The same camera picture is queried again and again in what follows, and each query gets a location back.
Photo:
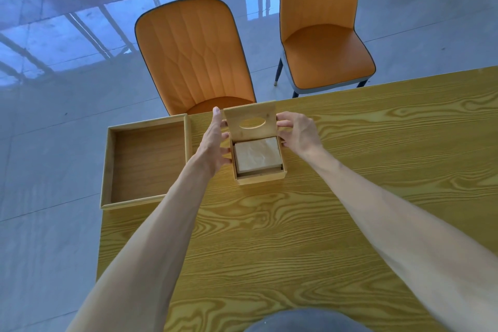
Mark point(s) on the person's right hand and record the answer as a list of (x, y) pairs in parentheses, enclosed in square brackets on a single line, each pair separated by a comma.
[(304, 135)]

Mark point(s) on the wooden tray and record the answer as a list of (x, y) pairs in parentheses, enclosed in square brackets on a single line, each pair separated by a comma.
[(148, 156)]

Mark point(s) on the person's left forearm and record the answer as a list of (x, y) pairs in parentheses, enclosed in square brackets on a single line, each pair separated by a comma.
[(155, 250)]

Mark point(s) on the person's left fingers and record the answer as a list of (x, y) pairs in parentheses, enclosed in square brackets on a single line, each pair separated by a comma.
[(218, 121)]

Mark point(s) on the orange chair with plain back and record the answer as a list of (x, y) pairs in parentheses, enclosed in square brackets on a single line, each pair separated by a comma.
[(323, 32)]

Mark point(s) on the person's right forearm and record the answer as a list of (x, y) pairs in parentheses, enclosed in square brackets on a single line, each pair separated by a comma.
[(397, 234)]

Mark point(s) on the person's left hand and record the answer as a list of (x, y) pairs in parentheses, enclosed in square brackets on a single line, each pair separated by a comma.
[(208, 145)]

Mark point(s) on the wooden lid with oval slot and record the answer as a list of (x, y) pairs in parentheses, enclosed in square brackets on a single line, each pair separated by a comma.
[(251, 114)]

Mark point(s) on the person's grey clothing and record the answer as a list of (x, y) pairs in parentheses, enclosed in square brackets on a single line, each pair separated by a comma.
[(307, 322)]

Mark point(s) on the stack of beige tissues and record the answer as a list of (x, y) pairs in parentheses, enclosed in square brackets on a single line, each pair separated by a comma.
[(258, 154)]

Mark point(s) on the orange chair with stitched back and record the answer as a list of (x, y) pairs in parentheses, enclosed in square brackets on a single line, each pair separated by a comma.
[(194, 55)]

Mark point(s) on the wooden tissue box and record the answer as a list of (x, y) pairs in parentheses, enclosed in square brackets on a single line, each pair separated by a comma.
[(260, 179)]

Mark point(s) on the person's right fingers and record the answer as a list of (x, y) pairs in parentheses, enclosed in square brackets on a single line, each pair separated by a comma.
[(285, 119)]

